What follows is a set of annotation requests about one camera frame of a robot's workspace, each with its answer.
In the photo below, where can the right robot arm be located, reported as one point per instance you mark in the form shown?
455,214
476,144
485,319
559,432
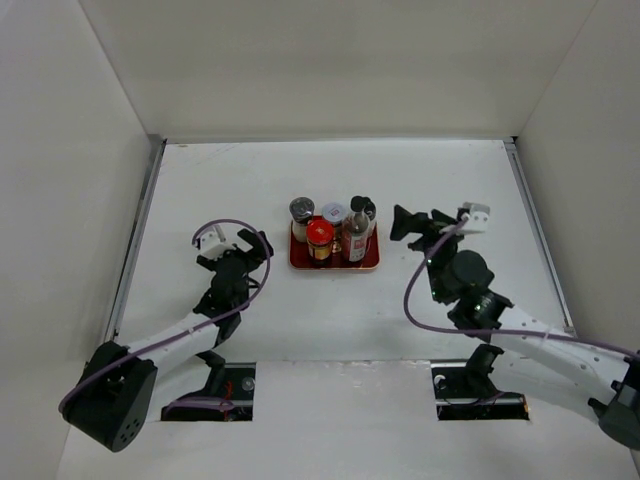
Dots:
597,381

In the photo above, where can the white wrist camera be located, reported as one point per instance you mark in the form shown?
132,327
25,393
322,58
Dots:
475,218
213,243

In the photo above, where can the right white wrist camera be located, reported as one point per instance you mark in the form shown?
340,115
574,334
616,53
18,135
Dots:
475,218

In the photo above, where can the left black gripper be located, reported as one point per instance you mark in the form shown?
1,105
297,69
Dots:
253,257

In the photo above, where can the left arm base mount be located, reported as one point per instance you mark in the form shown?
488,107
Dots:
220,385

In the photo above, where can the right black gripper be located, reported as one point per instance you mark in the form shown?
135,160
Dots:
420,222

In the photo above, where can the red-cap dark sauce bottle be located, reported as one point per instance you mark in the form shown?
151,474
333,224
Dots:
320,240

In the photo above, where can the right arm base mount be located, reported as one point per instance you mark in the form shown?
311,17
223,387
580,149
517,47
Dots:
463,390

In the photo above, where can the red lacquer tray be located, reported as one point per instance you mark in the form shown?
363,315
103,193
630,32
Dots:
299,259

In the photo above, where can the black-cap white salt bottle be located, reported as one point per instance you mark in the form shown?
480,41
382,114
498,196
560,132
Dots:
371,211

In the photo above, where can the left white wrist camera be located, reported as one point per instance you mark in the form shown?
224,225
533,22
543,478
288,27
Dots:
213,243

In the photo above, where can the tall vinegar bottle black cap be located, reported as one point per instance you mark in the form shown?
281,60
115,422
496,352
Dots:
355,228

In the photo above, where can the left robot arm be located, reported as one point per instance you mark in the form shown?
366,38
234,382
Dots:
111,400

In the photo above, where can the white-lid seasoning jar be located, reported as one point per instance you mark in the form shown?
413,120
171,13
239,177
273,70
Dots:
335,213

